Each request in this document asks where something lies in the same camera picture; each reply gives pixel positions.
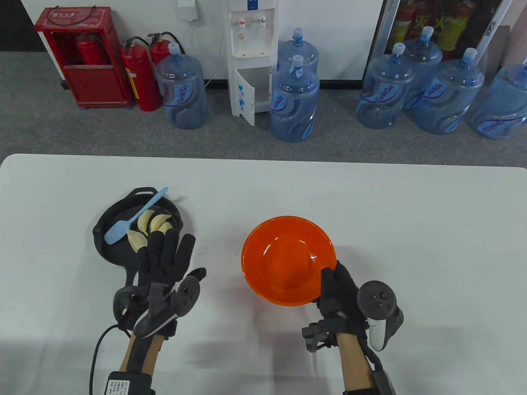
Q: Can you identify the person's left hand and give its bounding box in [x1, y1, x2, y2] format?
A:
[124, 228, 207, 336]

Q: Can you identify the person's left forearm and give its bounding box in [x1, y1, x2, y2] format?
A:
[119, 333, 163, 375]

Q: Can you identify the black left hand controller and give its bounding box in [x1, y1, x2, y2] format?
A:
[113, 276, 202, 339]

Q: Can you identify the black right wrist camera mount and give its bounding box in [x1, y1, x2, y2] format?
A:
[302, 322, 331, 353]

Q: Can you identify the black right hand controller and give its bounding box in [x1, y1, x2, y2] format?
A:
[357, 281, 405, 351]

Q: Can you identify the black wrist box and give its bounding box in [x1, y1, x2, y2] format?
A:
[102, 372, 156, 395]
[368, 368, 398, 395]

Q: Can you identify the orange plastic bowl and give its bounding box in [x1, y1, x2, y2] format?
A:
[241, 216, 337, 307]

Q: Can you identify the white wall adapter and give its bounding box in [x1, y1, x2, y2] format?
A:
[177, 0, 199, 21]

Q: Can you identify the small red fire extinguisher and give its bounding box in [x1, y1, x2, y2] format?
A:
[147, 32, 178, 66]

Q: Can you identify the blue dessert shovel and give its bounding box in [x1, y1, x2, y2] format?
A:
[103, 187, 169, 245]

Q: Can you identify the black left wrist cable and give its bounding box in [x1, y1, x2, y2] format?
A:
[90, 324, 132, 395]

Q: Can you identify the person's right forearm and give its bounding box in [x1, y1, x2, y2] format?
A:
[337, 331, 377, 391]

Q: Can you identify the large red fire extinguisher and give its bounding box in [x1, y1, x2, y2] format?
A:
[121, 37, 162, 112]

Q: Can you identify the black left wrist box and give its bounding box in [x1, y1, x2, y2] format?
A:
[102, 372, 156, 395]

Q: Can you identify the white water dispenser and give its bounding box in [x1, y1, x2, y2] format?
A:
[228, 0, 279, 126]

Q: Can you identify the black frying pan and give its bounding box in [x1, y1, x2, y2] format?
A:
[93, 187, 184, 290]

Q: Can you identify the blue water jug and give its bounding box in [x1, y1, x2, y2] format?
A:
[357, 42, 416, 130]
[154, 42, 209, 130]
[270, 55, 320, 143]
[277, 28, 319, 74]
[401, 26, 443, 111]
[467, 62, 527, 140]
[414, 47, 485, 135]

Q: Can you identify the black hand controller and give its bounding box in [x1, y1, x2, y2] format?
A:
[113, 276, 202, 339]
[357, 281, 405, 351]

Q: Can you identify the pale pink board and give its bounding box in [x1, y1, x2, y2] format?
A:
[500, 25, 527, 70]

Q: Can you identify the red fire extinguisher cabinet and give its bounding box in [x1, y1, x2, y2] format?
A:
[34, 6, 133, 109]

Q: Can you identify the white wall cable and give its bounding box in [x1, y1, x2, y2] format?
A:
[186, 19, 225, 89]

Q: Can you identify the person's right hand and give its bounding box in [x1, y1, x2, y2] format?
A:
[316, 260, 371, 342]

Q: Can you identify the white framed dark poster board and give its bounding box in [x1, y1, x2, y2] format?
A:
[362, 0, 513, 81]

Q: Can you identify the red extinguisher inside cabinet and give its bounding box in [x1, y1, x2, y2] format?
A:
[75, 34, 108, 65]

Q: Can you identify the black right wrist box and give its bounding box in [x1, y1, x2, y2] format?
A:
[368, 368, 398, 395]

